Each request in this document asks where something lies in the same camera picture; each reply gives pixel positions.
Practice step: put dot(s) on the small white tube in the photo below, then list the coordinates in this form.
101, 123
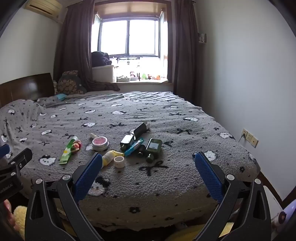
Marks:
93, 136

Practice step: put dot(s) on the window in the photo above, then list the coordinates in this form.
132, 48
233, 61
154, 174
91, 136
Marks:
129, 37

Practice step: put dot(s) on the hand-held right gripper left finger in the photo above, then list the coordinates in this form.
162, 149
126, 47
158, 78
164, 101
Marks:
89, 176

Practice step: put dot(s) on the small wall shelf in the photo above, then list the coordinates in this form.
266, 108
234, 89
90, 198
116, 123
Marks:
202, 38

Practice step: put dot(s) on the brown crumpled cloth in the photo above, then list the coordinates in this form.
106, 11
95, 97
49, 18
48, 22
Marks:
104, 86

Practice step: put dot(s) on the dark brown curtain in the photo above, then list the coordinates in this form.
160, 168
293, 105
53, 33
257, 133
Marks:
185, 51
74, 46

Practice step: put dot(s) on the black glossy box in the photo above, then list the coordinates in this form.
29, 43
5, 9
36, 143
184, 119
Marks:
127, 141

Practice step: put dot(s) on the dark wooden headboard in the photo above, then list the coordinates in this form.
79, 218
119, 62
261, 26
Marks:
25, 89

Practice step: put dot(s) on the yellow plastic bottle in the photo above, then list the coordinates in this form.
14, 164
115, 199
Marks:
108, 158

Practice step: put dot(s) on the black drying rack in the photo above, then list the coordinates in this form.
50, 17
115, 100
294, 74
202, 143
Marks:
127, 58

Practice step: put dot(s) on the green toy figure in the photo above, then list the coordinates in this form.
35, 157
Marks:
144, 76

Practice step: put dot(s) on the small dark bottle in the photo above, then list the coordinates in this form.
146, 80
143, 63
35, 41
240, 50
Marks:
141, 151

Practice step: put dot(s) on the lilac round object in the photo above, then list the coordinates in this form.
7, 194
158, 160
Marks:
285, 214

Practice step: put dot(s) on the small peach toy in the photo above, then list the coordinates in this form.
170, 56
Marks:
76, 147

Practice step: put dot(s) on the brown patterned pillow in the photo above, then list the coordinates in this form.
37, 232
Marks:
70, 84

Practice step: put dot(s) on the pale yellow tube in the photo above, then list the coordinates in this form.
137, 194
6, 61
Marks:
119, 153

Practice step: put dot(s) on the person's left hand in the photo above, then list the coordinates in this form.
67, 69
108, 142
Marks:
9, 212

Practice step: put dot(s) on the black open carton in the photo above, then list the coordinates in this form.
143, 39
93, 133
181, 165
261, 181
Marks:
140, 130

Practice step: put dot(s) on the beige air conditioner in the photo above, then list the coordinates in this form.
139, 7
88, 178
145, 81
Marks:
42, 7

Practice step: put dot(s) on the beige wall socket panel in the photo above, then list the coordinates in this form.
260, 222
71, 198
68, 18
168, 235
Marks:
251, 138

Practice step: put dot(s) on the grey printed fleece blanket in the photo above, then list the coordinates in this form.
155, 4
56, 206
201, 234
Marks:
150, 197

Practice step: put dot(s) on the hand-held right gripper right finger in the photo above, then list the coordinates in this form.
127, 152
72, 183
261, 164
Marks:
208, 176

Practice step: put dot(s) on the blue wet wipe packet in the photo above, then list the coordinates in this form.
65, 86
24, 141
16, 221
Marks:
134, 147

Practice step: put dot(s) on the white storage box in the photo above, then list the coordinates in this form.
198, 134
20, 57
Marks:
103, 74

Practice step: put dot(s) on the dark cloth pile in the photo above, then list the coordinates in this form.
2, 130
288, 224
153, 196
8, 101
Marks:
100, 59

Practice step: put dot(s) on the white paper scrap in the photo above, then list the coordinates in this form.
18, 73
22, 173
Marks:
89, 147

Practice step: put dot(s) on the teal flat packet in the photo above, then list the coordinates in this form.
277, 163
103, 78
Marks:
61, 96

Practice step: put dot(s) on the wooden bed frame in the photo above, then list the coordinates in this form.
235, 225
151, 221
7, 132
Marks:
272, 187

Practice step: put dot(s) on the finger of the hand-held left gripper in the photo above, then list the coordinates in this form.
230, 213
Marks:
22, 157
3, 151

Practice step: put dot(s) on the small plush monkey toy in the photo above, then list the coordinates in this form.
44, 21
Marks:
132, 74

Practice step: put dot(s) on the green bottle with white label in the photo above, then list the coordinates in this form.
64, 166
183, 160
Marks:
153, 148

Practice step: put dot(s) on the round tin with pink label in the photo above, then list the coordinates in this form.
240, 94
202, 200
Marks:
100, 143

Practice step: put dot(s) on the green tube with flower print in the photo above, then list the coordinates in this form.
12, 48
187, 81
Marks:
68, 151

